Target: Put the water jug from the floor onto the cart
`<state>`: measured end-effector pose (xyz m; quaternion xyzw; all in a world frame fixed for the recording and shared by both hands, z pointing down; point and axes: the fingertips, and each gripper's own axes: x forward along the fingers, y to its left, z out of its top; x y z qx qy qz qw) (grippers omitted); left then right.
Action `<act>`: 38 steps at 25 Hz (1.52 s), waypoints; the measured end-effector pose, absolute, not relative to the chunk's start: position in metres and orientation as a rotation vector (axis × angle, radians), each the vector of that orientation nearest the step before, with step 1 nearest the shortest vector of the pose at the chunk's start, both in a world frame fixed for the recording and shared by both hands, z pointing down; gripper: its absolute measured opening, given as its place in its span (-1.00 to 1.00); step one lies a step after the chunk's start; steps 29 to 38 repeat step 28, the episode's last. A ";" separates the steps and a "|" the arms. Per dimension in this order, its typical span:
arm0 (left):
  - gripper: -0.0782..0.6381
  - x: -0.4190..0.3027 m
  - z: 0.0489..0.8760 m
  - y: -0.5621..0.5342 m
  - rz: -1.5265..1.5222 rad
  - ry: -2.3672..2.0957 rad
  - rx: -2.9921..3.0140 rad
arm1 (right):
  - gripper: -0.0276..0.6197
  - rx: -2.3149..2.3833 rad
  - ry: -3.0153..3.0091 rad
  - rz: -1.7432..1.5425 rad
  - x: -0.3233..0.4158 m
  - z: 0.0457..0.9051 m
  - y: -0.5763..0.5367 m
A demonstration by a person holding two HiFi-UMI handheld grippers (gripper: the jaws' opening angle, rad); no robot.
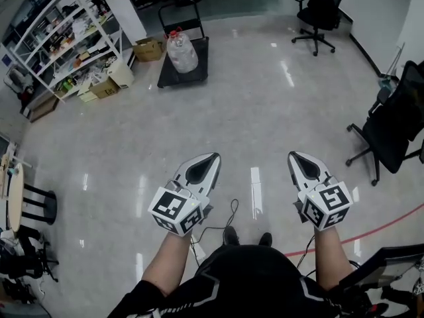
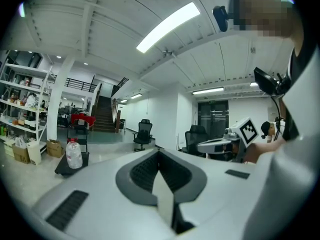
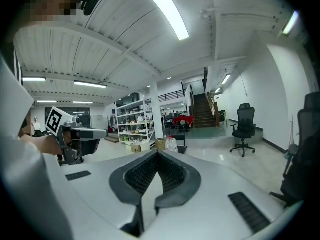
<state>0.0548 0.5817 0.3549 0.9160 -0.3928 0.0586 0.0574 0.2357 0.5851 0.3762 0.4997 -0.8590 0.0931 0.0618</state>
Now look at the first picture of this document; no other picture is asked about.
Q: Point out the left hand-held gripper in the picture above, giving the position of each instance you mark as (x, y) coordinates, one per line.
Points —
(172, 209)

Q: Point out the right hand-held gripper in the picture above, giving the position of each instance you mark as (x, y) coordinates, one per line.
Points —
(328, 204)

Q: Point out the black platform trolley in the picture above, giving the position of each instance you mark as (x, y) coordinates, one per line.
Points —
(185, 79)

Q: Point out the clear water jug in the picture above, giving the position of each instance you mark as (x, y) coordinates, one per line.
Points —
(182, 53)

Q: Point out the person's left forearm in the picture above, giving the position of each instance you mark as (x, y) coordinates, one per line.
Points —
(169, 263)

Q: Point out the person's right forearm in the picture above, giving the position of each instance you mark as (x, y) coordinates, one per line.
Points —
(331, 260)

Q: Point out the person's left black shoe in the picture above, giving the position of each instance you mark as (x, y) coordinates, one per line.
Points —
(231, 236)

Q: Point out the person's black shoe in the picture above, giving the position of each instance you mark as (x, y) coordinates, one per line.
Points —
(231, 236)
(265, 240)

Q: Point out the person's right black shoe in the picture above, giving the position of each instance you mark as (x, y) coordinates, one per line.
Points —
(265, 240)

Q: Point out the black office chair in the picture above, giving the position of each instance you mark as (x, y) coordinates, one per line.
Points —
(323, 8)
(394, 134)

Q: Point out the person's black clothing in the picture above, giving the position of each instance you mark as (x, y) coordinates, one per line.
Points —
(242, 283)

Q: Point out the teal dustpan and broom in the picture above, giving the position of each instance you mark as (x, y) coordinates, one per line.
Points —
(389, 81)

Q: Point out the black flat monitor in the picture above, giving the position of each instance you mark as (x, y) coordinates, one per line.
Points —
(384, 267)

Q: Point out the printed cardboard box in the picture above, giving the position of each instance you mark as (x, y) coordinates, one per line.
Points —
(106, 90)

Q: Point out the cream plastic bin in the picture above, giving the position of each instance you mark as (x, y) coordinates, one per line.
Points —
(122, 75)

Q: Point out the open cardboard box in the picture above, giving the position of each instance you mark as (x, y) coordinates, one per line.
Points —
(147, 51)

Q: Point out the stack of white flat boxes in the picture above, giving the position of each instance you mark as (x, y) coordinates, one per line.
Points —
(87, 95)

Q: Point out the white metal shelving rack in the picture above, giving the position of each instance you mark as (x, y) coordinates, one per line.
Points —
(109, 35)

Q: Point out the low brown wooden crate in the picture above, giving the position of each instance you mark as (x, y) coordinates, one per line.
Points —
(43, 109)

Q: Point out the round wooden table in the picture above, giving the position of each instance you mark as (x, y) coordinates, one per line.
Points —
(16, 197)

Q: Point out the black rolling stool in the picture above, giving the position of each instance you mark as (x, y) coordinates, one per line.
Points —
(23, 263)

